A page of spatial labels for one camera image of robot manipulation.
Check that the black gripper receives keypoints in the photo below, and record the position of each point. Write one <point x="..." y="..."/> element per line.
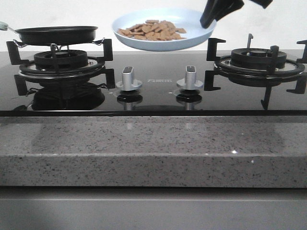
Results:
<point x="217" y="9"/>

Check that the black frying pan green handle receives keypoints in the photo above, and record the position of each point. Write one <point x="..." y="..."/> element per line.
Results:
<point x="59" y="35"/>

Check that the silver stove knob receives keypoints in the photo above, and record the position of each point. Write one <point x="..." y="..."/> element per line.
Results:
<point x="190" y="82"/>
<point x="129" y="82"/>

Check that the black glass gas cooktop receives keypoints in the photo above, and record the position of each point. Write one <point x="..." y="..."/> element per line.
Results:
<point x="158" y="95"/>

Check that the light blue plate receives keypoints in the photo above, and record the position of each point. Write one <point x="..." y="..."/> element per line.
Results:
<point x="182" y="18"/>

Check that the left burner with pan support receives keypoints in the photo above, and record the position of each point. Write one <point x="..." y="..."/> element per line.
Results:
<point x="60" y="68"/>

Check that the silver left stove knob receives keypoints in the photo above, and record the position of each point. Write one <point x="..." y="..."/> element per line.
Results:
<point x="129" y="82"/>

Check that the brown meat pieces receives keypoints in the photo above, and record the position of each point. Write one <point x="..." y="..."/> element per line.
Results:
<point x="153" y="30"/>

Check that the right burner with pan support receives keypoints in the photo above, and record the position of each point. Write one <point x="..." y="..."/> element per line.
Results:
<point x="256" y="67"/>

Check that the grey metal post behind stove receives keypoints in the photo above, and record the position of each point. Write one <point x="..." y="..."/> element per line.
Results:
<point x="250" y="37"/>

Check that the silver right stove knob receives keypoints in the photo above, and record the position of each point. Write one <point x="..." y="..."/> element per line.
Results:
<point x="190" y="82"/>

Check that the burner with pan support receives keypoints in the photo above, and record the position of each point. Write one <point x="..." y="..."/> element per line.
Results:
<point x="256" y="67"/>
<point x="60" y="68"/>

